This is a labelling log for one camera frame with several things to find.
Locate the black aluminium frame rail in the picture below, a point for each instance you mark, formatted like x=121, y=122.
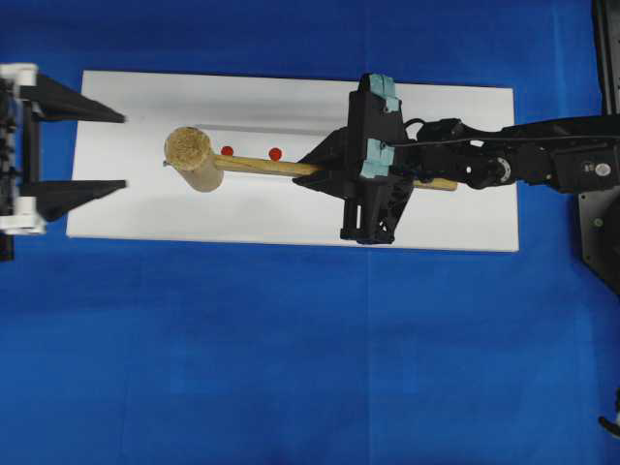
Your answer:
x=605, y=15

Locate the blue table mat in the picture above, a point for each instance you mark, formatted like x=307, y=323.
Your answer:
x=131, y=352

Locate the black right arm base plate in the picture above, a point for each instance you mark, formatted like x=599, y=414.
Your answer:
x=599, y=230

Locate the white foam base board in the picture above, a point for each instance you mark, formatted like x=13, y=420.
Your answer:
x=159, y=204

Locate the red round mark middle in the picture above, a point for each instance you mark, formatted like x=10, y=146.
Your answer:
x=275, y=154

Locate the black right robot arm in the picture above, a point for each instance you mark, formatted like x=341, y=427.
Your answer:
x=569, y=155

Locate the wooden mallet hammer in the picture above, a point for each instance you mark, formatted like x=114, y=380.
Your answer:
x=188, y=150

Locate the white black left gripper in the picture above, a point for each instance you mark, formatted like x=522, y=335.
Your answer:
x=26, y=97

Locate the white raised strip block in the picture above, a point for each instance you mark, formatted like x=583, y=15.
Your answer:
x=251, y=145

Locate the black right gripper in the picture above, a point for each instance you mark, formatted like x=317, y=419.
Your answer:
x=375, y=193

